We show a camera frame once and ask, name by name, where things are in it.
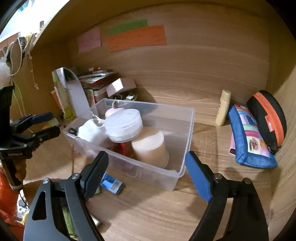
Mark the blue card packet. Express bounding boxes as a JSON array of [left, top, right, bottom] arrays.
[[100, 173, 124, 195]]

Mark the white round jar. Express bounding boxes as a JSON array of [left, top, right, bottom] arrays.
[[104, 108, 144, 143]]

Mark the beige round container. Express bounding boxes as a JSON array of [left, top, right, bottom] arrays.
[[132, 127, 169, 169]]

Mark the yellow-green spray bottle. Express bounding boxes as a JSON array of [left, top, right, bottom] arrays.
[[52, 68, 76, 121]]

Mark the orange booklet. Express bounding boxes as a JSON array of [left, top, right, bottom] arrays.
[[51, 90, 62, 110]]

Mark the white cloth item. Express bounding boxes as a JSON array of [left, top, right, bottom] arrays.
[[77, 118, 108, 145]]

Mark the orange sleeve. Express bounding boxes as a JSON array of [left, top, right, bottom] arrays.
[[1, 166, 24, 240]]

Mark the fruit pattern box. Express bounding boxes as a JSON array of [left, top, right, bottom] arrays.
[[84, 89, 96, 107]]

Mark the red pouch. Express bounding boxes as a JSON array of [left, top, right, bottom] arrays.
[[113, 143, 130, 157]]

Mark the pink phone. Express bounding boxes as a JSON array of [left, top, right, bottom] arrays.
[[229, 133, 236, 156]]

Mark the blue patchwork pouch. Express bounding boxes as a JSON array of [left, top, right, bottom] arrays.
[[228, 104, 278, 169]]

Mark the stack of books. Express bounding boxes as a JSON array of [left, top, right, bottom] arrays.
[[78, 68, 119, 97]]

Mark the clear plastic storage bin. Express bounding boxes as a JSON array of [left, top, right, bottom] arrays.
[[63, 98, 195, 190]]

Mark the small pink-white box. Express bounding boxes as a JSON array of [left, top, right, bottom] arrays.
[[106, 78, 137, 97]]

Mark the clear bowl with clips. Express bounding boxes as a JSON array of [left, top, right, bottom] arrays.
[[114, 92, 137, 101]]

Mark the pink paper note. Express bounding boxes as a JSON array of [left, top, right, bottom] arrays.
[[77, 27, 101, 53]]

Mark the black orange zip case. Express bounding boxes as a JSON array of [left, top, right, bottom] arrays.
[[246, 90, 287, 154]]

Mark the green paper note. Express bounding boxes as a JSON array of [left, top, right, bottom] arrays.
[[108, 19, 148, 36]]

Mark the cream lotion tube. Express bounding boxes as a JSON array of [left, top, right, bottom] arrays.
[[215, 89, 231, 126]]

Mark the orange paper note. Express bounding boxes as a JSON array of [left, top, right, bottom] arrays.
[[107, 25, 167, 52]]

